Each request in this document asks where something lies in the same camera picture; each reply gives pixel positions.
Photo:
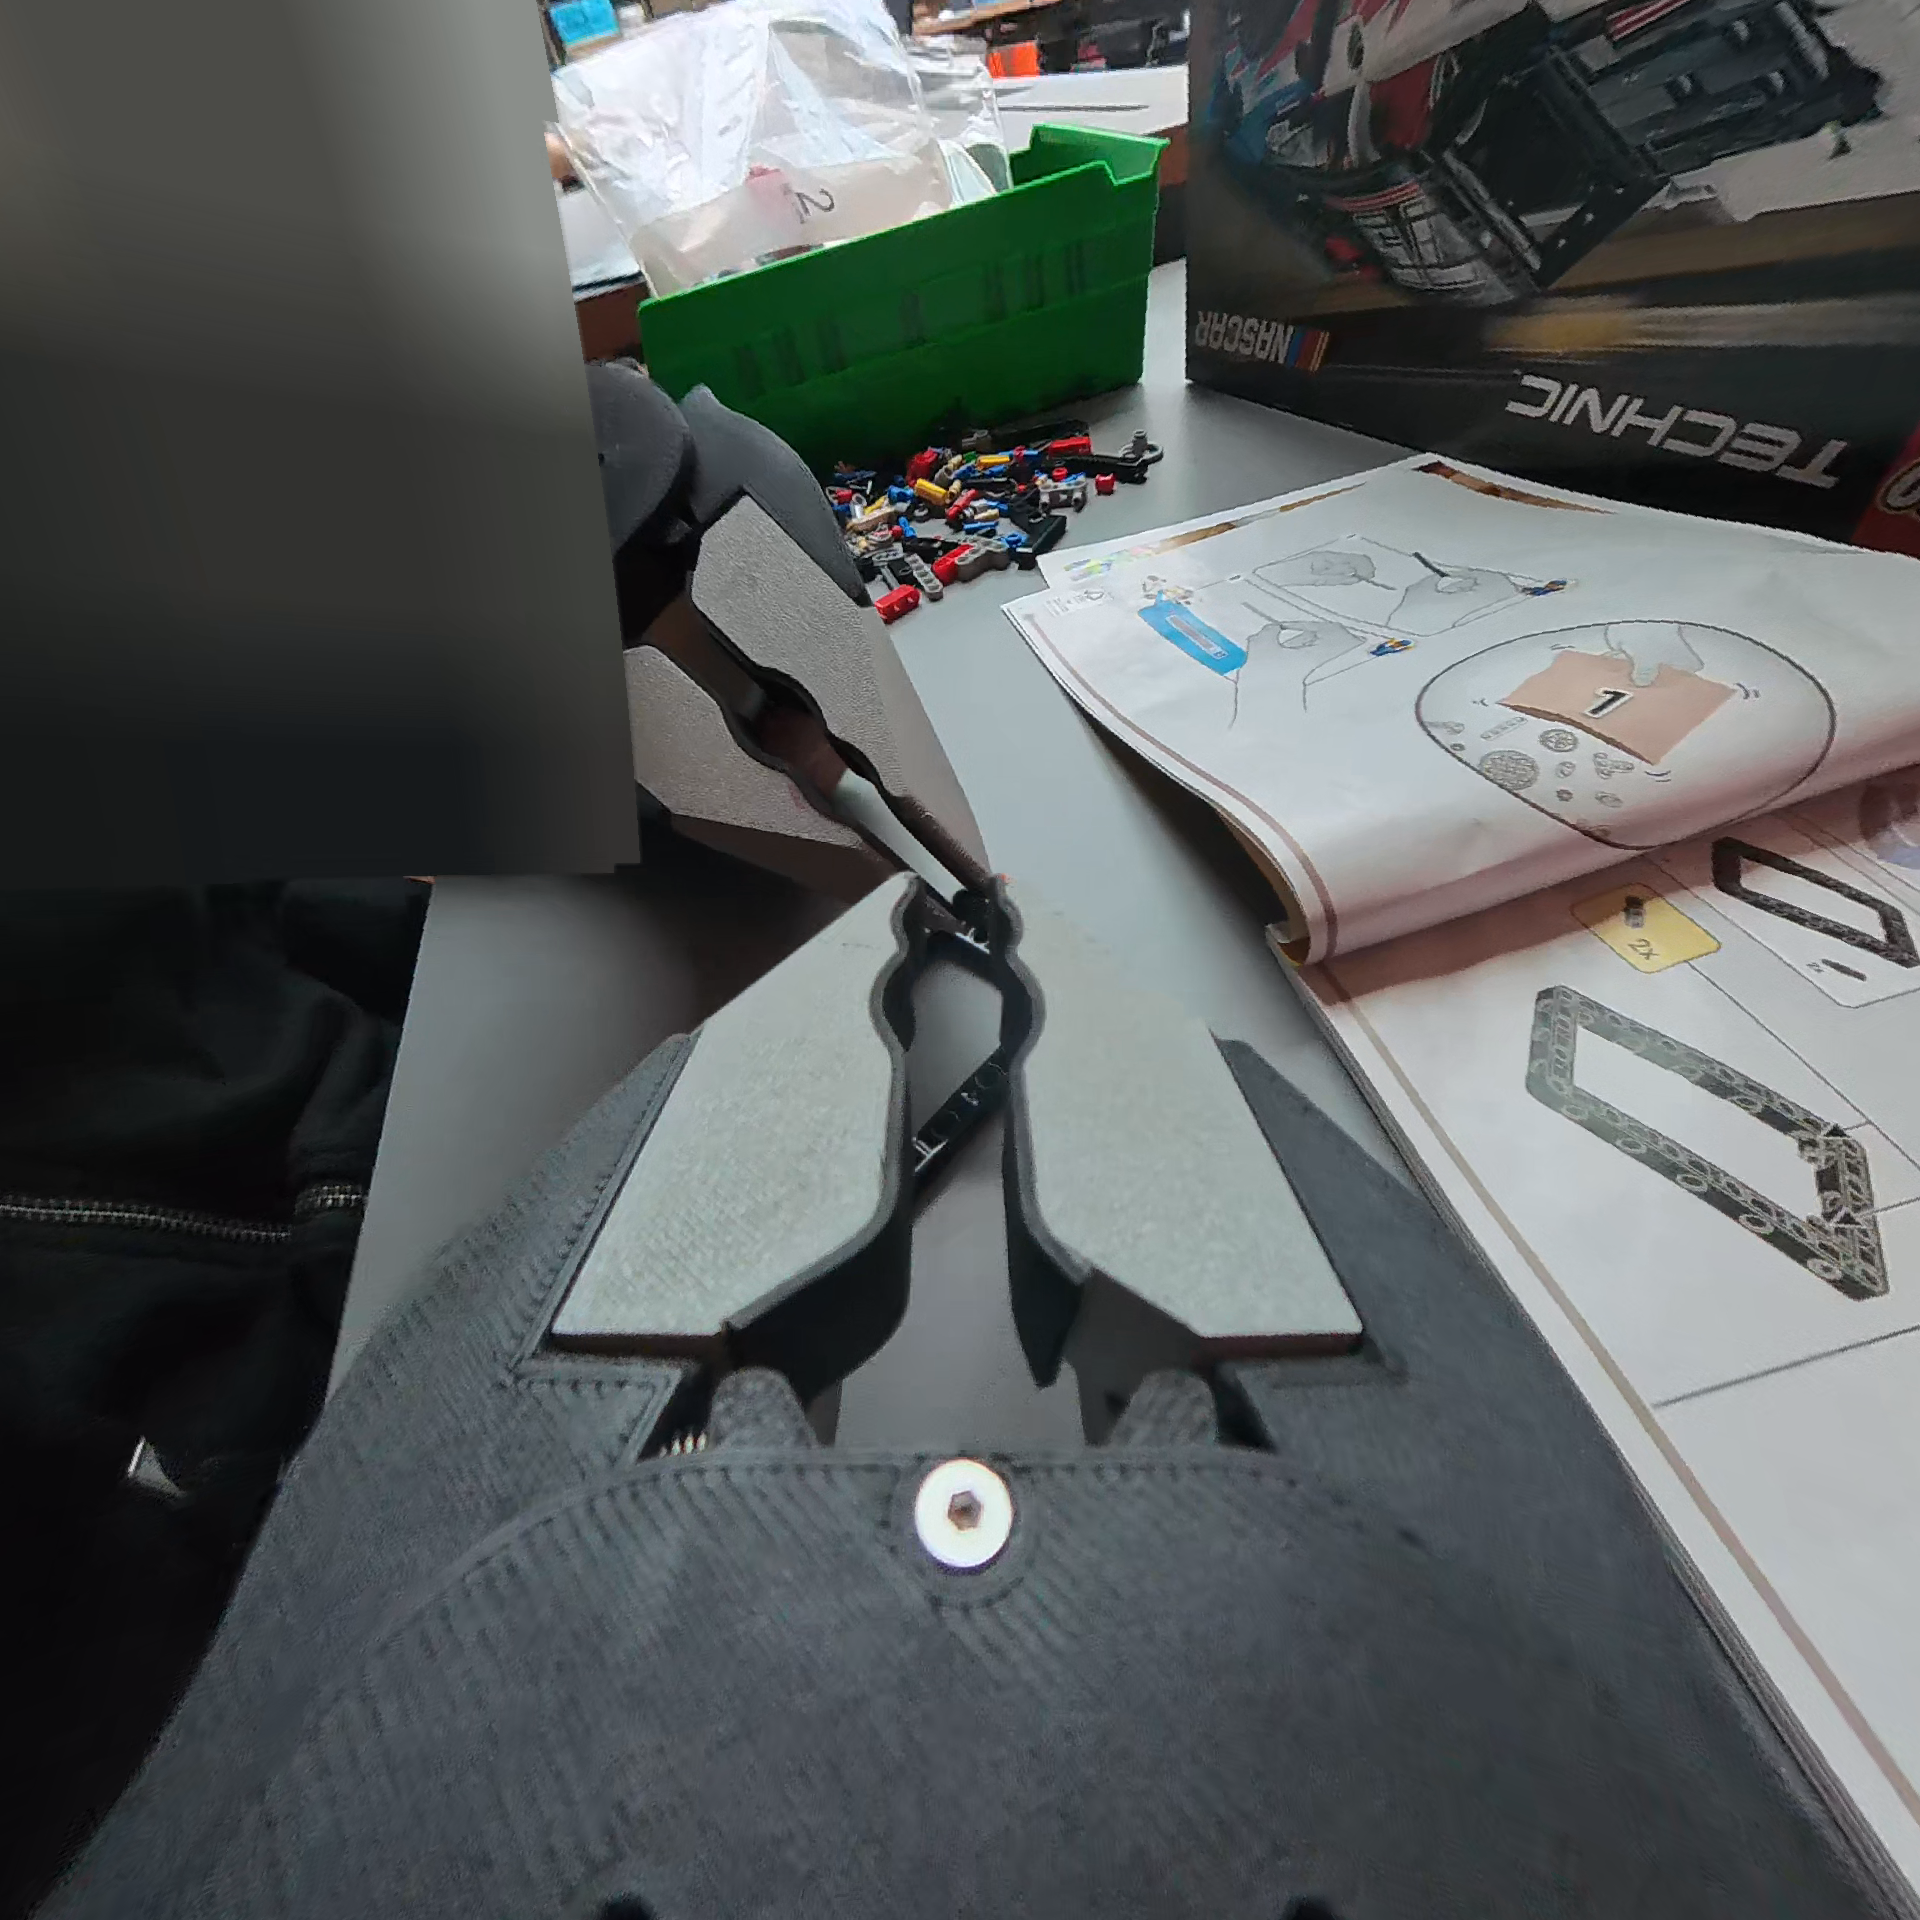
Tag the lego instruction booklet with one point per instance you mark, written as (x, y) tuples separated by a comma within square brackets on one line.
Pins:
[(1424, 722)]

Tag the green plastic bin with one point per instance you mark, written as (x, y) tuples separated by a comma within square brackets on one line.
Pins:
[(901, 331)]

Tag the black rectangular lego frame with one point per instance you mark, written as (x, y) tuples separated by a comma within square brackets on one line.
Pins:
[(960, 1110)]

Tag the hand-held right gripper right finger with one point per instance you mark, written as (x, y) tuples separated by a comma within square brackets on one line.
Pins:
[(1172, 1185)]

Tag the clear plastic bag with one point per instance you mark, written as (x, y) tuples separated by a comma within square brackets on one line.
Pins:
[(781, 137)]

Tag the black lego set box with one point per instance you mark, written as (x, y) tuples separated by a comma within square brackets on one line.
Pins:
[(1501, 390)]

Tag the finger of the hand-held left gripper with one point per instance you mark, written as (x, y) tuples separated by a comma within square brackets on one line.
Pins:
[(840, 646), (704, 750)]

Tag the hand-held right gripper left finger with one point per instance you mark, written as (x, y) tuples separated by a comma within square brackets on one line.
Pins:
[(751, 1185)]

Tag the pile of small lego pieces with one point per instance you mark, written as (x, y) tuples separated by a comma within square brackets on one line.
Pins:
[(960, 510)]

